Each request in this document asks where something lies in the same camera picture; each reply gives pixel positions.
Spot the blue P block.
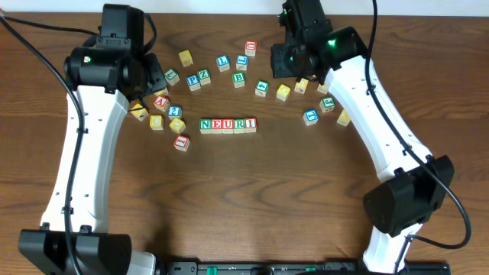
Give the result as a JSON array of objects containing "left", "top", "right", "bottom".
[{"left": 186, "top": 74, "right": 201, "bottom": 91}]

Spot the yellow S block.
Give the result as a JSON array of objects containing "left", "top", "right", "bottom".
[
  {"left": 317, "top": 85, "right": 328, "bottom": 94},
  {"left": 154, "top": 88, "right": 169, "bottom": 96}
]

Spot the green N block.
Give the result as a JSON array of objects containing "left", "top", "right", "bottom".
[{"left": 199, "top": 118, "right": 212, "bottom": 134}]

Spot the red i block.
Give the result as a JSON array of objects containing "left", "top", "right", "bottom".
[
  {"left": 244, "top": 118, "right": 257, "bottom": 133},
  {"left": 173, "top": 134, "right": 190, "bottom": 151}
]

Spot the red E block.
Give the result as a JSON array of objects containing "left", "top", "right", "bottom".
[{"left": 211, "top": 118, "right": 223, "bottom": 134}]

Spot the green R block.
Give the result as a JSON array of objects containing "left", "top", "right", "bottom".
[{"left": 233, "top": 118, "right": 245, "bottom": 134}]

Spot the red u block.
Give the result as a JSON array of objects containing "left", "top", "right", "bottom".
[
  {"left": 245, "top": 40, "right": 257, "bottom": 57},
  {"left": 222, "top": 118, "right": 234, "bottom": 134}
]

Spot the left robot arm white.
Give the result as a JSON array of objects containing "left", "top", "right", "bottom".
[{"left": 18, "top": 4, "right": 167, "bottom": 274}]

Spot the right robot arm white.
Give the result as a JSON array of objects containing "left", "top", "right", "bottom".
[{"left": 270, "top": 0, "right": 455, "bottom": 274}]

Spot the green 7 block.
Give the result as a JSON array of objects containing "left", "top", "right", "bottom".
[{"left": 164, "top": 69, "right": 180, "bottom": 86}]

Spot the red A block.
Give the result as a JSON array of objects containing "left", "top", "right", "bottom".
[{"left": 154, "top": 95, "right": 170, "bottom": 112}]

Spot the yellow block centre right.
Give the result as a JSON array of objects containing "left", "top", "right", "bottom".
[{"left": 294, "top": 78, "right": 309, "bottom": 94}]

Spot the yellow block near 4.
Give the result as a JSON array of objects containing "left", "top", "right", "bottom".
[{"left": 276, "top": 84, "right": 291, "bottom": 102}]

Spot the yellow K block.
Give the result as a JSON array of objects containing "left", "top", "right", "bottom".
[{"left": 130, "top": 103, "right": 148, "bottom": 121}]

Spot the green 4 block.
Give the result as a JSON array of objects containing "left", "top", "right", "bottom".
[{"left": 255, "top": 79, "right": 269, "bottom": 97}]

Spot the blue 2 block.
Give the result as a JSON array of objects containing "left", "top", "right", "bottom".
[{"left": 167, "top": 105, "right": 183, "bottom": 120}]

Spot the red U block top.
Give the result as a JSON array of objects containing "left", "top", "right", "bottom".
[{"left": 245, "top": 40, "right": 257, "bottom": 57}]

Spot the yellow block top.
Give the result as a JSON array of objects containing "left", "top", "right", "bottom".
[{"left": 179, "top": 50, "right": 193, "bottom": 67}]

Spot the yellow C block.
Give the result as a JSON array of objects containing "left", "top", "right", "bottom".
[{"left": 150, "top": 115, "right": 164, "bottom": 131}]

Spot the blue L block right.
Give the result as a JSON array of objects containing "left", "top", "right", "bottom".
[{"left": 236, "top": 55, "right": 248, "bottom": 71}]

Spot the blue l block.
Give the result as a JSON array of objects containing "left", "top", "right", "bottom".
[
  {"left": 216, "top": 55, "right": 230, "bottom": 72},
  {"left": 236, "top": 55, "right": 248, "bottom": 71}
]

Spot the green Z block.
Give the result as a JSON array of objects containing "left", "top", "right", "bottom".
[{"left": 197, "top": 69, "right": 211, "bottom": 85}]

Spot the green B block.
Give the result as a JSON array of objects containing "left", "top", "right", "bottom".
[{"left": 232, "top": 73, "right": 245, "bottom": 88}]

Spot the yellow O block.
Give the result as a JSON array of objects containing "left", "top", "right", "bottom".
[{"left": 170, "top": 118, "right": 186, "bottom": 134}]

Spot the green J block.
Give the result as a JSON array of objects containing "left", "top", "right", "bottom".
[{"left": 319, "top": 97, "right": 335, "bottom": 113}]

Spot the blue L block left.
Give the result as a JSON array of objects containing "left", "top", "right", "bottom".
[{"left": 216, "top": 55, "right": 230, "bottom": 72}]

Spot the blue T block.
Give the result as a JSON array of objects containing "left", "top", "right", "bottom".
[{"left": 303, "top": 109, "right": 319, "bottom": 126}]

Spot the yellow X block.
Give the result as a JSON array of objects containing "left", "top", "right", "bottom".
[{"left": 337, "top": 109, "right": 351, "bottom": 127}]

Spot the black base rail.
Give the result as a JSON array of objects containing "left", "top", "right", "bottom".
[{"left": 129, "top": 251, "right": 452, "bottom": 275}]

